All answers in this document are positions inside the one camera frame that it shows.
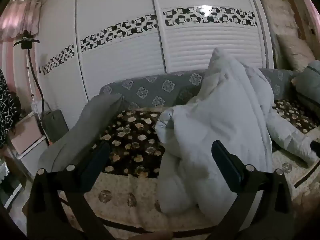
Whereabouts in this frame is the pink storage box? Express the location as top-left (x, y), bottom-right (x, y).
top-left (7, 115), bottom-right (43, 155)

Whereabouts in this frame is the white sliding-door wardrobe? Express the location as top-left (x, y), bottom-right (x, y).
top-left (34, 0), bottom-right (275, 130)

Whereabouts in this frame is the black light stand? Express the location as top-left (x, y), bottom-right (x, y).
top-left (14, 30), bottom-right (52, 140)

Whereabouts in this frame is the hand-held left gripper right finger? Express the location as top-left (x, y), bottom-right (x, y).
top-left (207, 140), bottom-right (295, 240)

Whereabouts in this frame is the white lace cloth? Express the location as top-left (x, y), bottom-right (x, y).
top-left (0, 160), bottom-right (10, 184)

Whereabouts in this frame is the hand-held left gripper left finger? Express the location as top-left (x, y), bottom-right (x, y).
top-left (26, 141), bottom-right (116, 240)

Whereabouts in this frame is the white down jacket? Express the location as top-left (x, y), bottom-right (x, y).
top-left (154, 47), bottom-right (319, 227)

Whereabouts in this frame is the black white patterned cloth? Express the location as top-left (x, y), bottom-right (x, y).
top-left (0, 69), bottom-right (23, 148)

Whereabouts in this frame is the floral bed mattress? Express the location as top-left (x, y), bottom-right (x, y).
top-left (59, 99), bottom-right (320, 238)

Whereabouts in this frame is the grey padded bed rail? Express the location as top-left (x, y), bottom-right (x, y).
top-left (99, 67), bottom-right (300, 110)

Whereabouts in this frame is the pink curtain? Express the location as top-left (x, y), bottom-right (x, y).
top-left (0, 0), bottom-right (42, 42)

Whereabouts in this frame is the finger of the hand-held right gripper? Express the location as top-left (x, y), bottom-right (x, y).
top-left (309, 141), bottom-right (320, 155)

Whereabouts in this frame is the grey-green pillow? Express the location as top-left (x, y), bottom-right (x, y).
top-left (291, 60), bottom-right (320, 120)

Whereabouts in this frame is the plain grey cloth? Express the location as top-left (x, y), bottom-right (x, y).
top-left (37, 93), bottom-right (124, 174)

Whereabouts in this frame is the dark grey box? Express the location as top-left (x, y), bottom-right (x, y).
top-left (41, 109), bottom-right (69, 145)

